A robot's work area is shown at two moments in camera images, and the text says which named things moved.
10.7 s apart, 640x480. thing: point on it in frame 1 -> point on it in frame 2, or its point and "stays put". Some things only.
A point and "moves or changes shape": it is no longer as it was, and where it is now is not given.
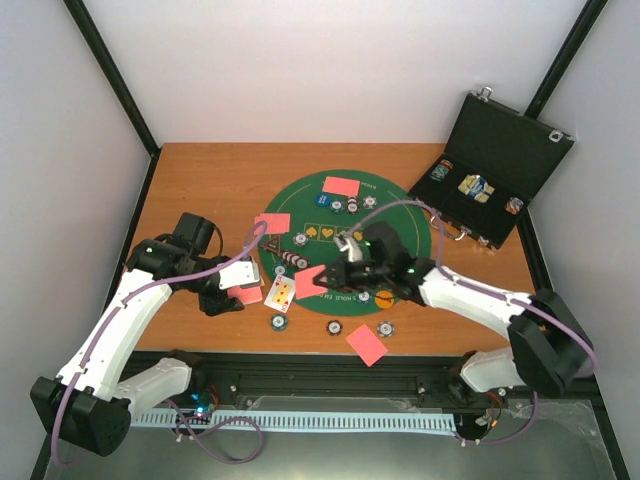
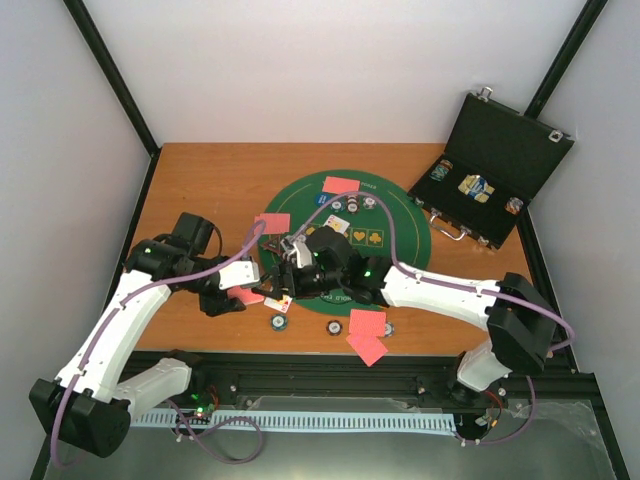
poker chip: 385,328 stays put
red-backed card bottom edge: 367,345 stays put
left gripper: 219,304 stays put
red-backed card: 304,286 moves or changes shape
